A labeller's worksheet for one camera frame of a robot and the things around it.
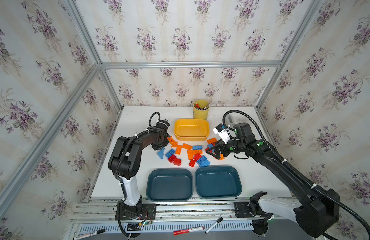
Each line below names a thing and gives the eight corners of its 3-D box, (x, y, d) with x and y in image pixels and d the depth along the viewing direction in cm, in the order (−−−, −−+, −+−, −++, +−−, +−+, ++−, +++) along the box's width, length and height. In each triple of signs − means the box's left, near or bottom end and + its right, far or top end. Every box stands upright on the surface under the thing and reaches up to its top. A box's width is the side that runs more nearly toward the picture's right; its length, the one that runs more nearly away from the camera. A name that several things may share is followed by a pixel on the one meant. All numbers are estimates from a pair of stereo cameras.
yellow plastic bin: (173, 141, 101) (173, 137, 97) (175, 121, 113) (174, 117, 109) (209, 141, 101) (210, 137, 98) (207, 121, 113) (208, 117, 109)
